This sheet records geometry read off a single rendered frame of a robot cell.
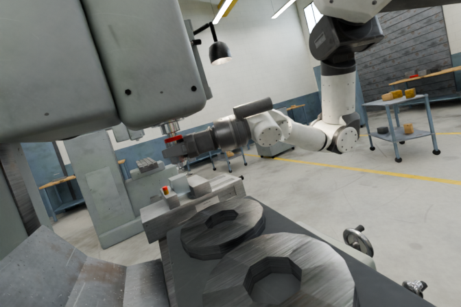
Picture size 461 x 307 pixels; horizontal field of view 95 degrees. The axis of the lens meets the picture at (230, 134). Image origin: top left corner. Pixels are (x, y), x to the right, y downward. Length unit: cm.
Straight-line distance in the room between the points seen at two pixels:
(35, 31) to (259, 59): 851
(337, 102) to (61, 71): 64
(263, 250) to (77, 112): 38
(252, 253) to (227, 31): 852
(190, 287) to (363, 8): 51
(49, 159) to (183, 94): 695
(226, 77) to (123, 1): 749
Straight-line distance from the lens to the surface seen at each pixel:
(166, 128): 54
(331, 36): 62
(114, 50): 49
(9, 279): 60
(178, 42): 51
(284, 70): 937
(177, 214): 73
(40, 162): 740
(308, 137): 63
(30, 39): 49
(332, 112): 69
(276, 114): 61
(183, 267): 22
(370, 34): 67
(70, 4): 51
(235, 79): 809
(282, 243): 18
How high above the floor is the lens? 128
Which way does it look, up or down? 5 degrees down
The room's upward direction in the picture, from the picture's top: 16 degrees counter-clockwise
